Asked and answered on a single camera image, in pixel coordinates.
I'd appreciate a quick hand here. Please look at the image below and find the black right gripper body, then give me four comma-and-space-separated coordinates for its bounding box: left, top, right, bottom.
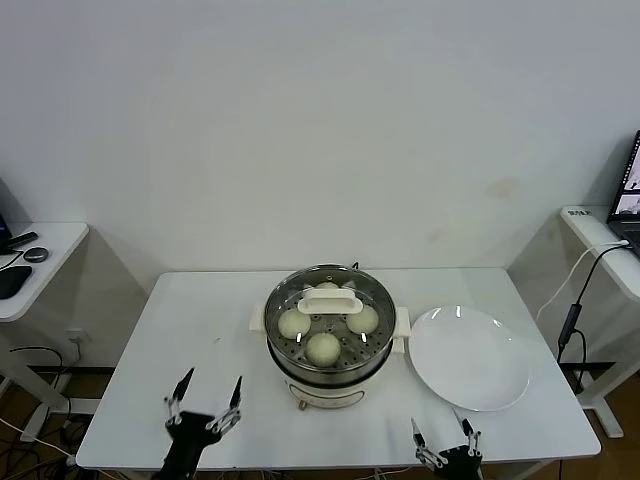
432, 443, 485, 480

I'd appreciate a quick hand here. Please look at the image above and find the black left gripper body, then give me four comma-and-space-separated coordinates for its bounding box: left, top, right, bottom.
164, 410, 225, 460

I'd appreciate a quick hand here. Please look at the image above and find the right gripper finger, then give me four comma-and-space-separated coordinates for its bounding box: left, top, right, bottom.
451, 407, 484, 458
410, 417, 442, 471

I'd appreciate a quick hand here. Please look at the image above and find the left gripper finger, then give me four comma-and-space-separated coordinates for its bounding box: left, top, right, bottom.
163, 367, 196, 428
206, 375, 245, 435

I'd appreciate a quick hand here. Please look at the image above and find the glass lid with white handle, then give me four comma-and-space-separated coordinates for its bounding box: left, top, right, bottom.
264, 266, 396, 359

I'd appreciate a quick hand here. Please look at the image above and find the stainless steel steamer basket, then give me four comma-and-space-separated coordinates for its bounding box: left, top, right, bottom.
263, 264, 396, 376

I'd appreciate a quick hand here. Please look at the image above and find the white round plate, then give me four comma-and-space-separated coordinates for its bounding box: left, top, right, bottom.
407, 304, 530, 412

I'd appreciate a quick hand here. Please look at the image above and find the white electric cooker base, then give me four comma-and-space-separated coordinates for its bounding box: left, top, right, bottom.
248, 304, 411, 414

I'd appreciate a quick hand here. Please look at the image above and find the white side desk with mouse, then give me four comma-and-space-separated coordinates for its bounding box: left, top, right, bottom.
0, 222, 96, 444

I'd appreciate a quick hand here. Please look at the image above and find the black bar-shaped device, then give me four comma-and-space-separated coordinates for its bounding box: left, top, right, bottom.
0, 231, 40, 254

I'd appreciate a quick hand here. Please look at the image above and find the white side desk with laptop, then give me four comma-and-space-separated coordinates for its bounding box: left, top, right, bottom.
558, 204, 640, 439

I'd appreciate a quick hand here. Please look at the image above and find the dark monitor screen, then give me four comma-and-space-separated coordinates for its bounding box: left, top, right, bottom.
0, 177, 31, 242

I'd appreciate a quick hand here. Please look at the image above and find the open black laptop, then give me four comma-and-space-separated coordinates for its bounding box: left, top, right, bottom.
605, 129, 640, 242

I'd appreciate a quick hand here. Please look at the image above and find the white wall outlet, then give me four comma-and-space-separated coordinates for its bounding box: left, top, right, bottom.
63, 327, 95, 347

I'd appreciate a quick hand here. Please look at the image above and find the white floor cable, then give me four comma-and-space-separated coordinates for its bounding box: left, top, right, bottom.
0, 418, 76, 458

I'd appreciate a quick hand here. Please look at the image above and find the black cable with adapter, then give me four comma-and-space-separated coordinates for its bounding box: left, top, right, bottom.
555, 242, 630, 396

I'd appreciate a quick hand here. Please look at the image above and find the black cable under desk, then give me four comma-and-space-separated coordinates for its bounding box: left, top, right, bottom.
8, 347, 67, 376

